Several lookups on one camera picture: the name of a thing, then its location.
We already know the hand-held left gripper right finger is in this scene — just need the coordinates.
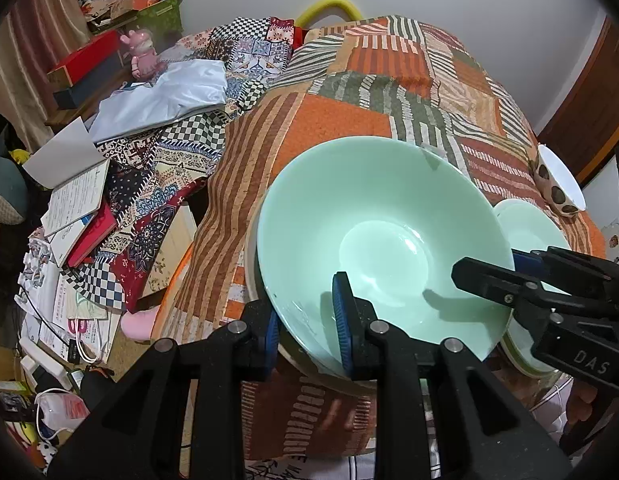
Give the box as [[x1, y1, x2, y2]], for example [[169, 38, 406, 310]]
[[331, 271, 573, 480]]

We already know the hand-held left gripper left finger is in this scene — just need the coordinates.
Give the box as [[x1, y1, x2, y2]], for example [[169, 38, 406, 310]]
[[46, 300, 282, 480]]

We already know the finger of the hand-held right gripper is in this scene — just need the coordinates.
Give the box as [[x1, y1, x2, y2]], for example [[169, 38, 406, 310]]
[[512, 246, 619, 295], [452, 256, 556, 317]]

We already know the large green bowl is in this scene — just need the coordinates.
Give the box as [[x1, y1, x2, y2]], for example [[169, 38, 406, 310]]
[[246, 135, 515, 393]]

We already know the person's right hand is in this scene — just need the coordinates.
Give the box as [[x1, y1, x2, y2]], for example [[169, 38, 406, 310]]
[[564, 377, 603, 426]]

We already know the white brown spotted bowl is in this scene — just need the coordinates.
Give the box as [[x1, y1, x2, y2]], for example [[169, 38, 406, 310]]
[[532, 143, 587, 219]]

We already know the light wooden board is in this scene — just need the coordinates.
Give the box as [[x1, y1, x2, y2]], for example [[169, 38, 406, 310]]
[[139, 205, 197, 302]]

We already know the checkered patchwork cloth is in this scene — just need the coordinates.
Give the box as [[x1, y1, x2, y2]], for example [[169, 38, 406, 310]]
[[64, 16, 296, 311]]

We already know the red book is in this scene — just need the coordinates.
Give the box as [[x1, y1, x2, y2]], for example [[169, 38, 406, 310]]
[[66, 202, 117, 268]]

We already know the pile of white papers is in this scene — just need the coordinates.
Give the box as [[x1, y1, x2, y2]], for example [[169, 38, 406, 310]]
[[14, 240, 121, 367]]

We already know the orange striped patchwork blanket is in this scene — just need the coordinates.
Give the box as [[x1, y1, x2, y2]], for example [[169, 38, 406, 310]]
[[152, 15, 607, 461]]

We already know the white plastic bag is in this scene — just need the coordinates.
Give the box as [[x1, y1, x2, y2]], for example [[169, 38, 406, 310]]
[[36, 390, 91, 437]]

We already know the white power strip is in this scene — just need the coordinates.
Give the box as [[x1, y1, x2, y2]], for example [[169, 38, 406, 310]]
[[19, 337, 71, 387]]

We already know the white folded cloth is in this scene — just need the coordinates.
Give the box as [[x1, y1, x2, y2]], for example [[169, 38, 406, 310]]
[[89, 59, 227, 146]]

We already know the open white notebook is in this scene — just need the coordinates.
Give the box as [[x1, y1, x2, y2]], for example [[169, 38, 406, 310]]
[[22, 117, 111, 238]]

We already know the pink pig toy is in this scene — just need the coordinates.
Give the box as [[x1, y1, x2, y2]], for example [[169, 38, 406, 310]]
[[120, 29, 165, 81]]

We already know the dark grey box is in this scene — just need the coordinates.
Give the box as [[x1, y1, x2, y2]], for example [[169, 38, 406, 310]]
[[52, 52, 127, 111]]

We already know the yellow hoop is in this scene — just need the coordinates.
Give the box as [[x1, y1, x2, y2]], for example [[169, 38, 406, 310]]
[[294, 0, 364, 28]]

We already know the red box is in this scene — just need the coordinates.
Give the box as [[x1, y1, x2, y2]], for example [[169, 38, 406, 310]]
[[46, 30, 126, 86]]

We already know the green box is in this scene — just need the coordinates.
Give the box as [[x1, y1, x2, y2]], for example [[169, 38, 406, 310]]
[[134, 0, 184, 41]]

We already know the striped curtain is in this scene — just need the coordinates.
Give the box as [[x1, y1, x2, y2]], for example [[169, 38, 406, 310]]
[[0, 0, 95, 146]]

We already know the brown wooden door frame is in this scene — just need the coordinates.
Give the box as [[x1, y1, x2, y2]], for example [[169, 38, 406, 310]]
[[537, 15, 619, 186]]

